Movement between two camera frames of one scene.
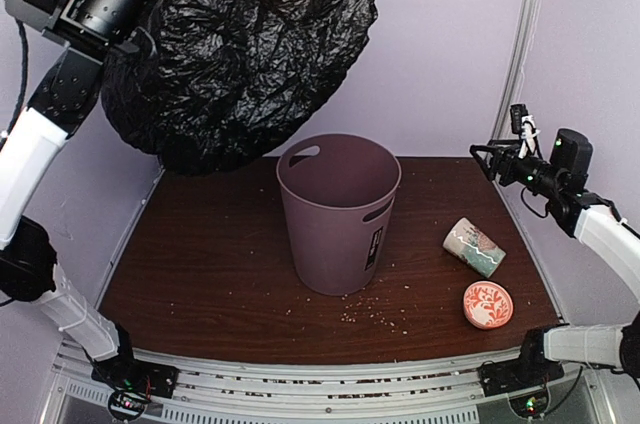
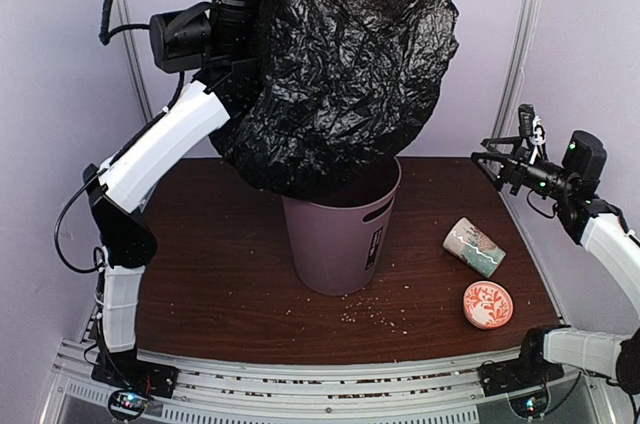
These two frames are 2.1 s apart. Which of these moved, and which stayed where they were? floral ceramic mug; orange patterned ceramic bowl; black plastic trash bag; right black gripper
Moved: black plastic trash bag
Stayed: floral ceramic mug; right black gripper; orange patterned ceramic bowl
